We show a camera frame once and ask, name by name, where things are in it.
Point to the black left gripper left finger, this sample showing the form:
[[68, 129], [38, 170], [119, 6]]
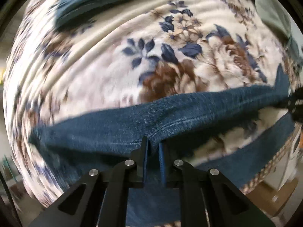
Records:
[[99, 198]]

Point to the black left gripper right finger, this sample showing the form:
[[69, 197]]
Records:
[[208, 198]]

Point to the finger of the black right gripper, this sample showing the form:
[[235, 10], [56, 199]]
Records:
[[295, 106]]

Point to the blue denim jeans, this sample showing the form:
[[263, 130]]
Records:
[[185, 122]]

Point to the floral fleece blanket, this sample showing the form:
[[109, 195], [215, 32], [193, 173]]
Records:
[[136, 53]]

